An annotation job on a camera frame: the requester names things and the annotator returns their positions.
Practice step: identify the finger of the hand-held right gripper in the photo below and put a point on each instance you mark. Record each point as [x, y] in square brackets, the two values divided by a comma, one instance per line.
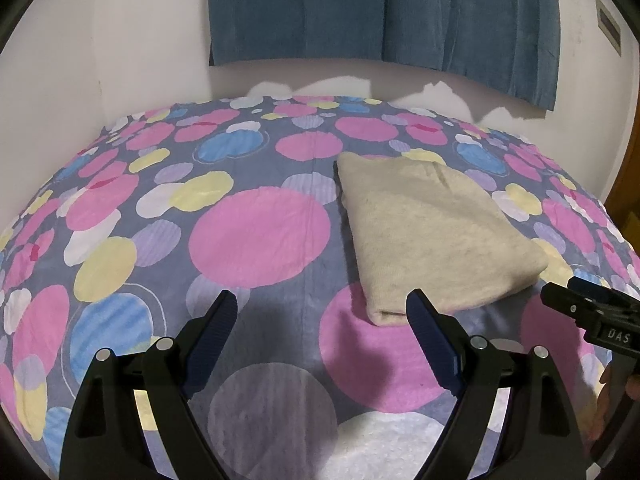
[587, 282]
[565, 300]

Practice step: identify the beige embroidered sweater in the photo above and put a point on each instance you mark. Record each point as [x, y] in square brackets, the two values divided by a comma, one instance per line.
[425, 235]

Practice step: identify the framed wall panel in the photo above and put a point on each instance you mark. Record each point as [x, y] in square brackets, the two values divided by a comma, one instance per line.
[609, 27]

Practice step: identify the blue curtain panel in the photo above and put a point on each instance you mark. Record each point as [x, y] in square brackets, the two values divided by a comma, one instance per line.
[475, 20]
[300, 10]

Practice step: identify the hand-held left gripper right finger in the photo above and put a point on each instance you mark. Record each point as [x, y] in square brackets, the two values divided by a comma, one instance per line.
[432, 345]

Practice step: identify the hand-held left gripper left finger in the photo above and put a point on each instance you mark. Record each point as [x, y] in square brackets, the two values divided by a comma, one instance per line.
[210, 345]

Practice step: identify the wooden door frame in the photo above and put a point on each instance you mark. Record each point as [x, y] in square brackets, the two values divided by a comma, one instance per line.
[625, 170]

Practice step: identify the person's right hand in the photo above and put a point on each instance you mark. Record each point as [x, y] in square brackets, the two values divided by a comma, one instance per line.
[629, 387]

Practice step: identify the dotted purple bedsheet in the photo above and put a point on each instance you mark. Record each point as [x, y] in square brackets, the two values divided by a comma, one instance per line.
[260, 230]

